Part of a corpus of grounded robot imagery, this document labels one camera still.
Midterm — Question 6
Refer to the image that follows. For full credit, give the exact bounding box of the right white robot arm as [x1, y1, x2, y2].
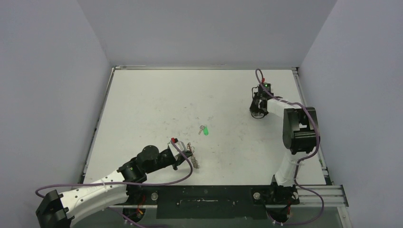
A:
[249, 83, 318, 204]

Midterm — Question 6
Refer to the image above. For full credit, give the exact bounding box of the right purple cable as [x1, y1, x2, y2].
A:
[255, 68, 325, 226]

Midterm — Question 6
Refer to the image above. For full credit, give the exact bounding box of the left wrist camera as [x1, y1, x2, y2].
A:
[168, 141, 187, 155]

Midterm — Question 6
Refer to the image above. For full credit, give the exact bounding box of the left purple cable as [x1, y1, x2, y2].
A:
[35, 140, 193, 228]

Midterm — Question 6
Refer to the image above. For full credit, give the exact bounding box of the aluminium frame rail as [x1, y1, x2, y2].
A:
[297, 185, 349, 207]

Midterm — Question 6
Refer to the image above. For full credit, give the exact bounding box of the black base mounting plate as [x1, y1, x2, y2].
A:
[120, 184, 300, 219]

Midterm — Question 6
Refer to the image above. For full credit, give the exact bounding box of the large keyring with small rings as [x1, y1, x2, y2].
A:
[187, 142, 200, 169]

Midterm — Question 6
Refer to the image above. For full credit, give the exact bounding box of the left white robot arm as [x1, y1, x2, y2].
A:
[35, 141, 193, 228]

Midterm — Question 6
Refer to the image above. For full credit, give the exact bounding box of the purple cable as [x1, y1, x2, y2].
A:
[35, 140, 193, 228]
[255, 68, 325, 226]

